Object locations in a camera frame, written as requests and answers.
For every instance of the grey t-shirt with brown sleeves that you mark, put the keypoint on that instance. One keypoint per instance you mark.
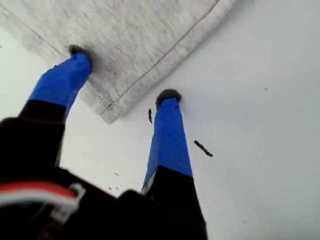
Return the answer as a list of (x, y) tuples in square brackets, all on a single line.
[(125, 37)]

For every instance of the black debris fleck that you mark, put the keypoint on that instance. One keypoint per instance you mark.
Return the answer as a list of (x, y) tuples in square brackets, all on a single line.
[(150, 115), (203, 148)]

